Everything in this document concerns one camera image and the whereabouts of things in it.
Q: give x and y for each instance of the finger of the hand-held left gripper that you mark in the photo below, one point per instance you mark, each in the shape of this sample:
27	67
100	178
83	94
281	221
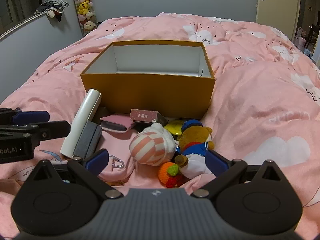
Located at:
31	117
53	129

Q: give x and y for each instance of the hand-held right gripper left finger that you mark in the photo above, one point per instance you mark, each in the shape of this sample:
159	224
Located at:
97	159

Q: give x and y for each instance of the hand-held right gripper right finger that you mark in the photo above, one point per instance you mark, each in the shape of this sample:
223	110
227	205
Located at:
217	163

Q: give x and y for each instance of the grey box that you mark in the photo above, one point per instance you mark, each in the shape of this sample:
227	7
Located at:
87	140

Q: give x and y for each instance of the light pink fabric pouch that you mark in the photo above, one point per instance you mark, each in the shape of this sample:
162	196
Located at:
117	142

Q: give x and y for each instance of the brown sailor teddy bear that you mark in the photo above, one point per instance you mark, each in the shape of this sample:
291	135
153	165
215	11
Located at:
193	142

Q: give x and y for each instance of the white long box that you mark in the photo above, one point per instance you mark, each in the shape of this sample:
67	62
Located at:
82	115

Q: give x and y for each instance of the pink wallet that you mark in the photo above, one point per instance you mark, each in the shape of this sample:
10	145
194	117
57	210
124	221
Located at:
117	122

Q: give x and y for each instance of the orange cardboard box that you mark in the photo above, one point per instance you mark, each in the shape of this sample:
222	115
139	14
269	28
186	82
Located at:
155	97

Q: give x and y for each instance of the metal carabiner clip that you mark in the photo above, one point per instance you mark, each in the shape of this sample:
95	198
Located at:
119	164

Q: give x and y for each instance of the red knitted strawberry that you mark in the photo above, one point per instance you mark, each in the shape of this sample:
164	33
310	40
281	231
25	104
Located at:
178	180

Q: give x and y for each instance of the pink striped plush toy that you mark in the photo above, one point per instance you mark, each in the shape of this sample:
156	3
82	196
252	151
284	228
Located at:
150	147

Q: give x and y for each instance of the yellow round tin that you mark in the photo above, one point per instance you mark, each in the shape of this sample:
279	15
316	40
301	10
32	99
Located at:
175	128

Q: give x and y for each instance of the small maroon box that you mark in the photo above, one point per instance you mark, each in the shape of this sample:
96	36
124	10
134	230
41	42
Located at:
143	116

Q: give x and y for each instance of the pink cloud print blanket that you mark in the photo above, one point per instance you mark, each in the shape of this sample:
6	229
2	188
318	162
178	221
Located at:
262	92

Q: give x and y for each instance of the pile of clothes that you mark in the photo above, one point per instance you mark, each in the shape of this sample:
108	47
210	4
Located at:
52	6

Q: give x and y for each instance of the hanging column of plush toys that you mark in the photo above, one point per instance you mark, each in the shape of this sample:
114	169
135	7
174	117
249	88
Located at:
84	7

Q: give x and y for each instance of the pink bin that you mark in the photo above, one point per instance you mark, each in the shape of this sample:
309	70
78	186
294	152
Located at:
300	41

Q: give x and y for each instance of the dark chair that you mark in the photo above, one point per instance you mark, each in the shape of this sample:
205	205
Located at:
313	35

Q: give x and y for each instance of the cream door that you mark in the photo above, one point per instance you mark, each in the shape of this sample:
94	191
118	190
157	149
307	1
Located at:
280	5

